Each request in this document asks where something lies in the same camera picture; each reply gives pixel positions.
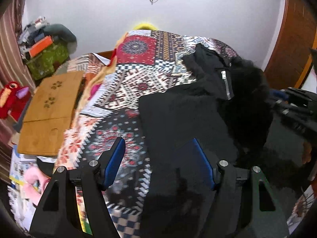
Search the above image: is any black zip hoodie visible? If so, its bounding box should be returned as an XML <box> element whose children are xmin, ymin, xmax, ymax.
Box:
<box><xmin>139</xmin><ymin>44</ymin><xmax>307</xmax><ymax>237</ymax></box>

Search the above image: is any orange box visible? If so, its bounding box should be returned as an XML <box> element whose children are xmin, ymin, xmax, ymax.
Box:
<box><xmin>29</xmin><ymin>36</ymin><xmax>53</xmax><ymax>58</ymax></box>

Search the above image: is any green patterned storage box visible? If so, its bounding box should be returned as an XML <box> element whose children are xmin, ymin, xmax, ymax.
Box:
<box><xmin>25</xmin><ymin>41</ymin><xmax>69</xmax><ymax>81</ymax></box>

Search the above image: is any dark grey cushion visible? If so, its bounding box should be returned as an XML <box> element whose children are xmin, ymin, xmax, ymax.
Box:
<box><xmin>43</xmin><ymin>24</ymin><xmax>77</xmax><ymax>42</ymax></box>

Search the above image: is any wooden door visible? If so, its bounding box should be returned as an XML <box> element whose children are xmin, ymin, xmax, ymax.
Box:
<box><xmin>264</xmin><ymin>0</ymin><xmax>316</xmax><ymax>89</ymax></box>

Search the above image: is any striped red gold curtain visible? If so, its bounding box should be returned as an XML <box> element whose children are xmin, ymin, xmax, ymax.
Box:
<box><xmin>1</xmin><ymin>0</ymin><xmax>35</xmax><ymax>183</ymax></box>

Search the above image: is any patchwork patterned bedspread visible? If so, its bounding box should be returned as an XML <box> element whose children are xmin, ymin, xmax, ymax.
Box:
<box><xmin>56</xmin><ymin>30</ymin><xmax>239</xmax><ymax>237</ymax></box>

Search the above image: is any bamboo lap desk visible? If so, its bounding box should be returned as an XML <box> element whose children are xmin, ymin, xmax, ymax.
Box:
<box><xmin>17</xmin><ymin>71</ymin><xmax>84</xmax><ymax>156</ymax></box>

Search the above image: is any red plush toy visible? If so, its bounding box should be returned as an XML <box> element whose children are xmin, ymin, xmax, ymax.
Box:
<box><xmin>0</xmin><ymin>82</ymin><xmax>31</xmax><ymax>122</ymax></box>

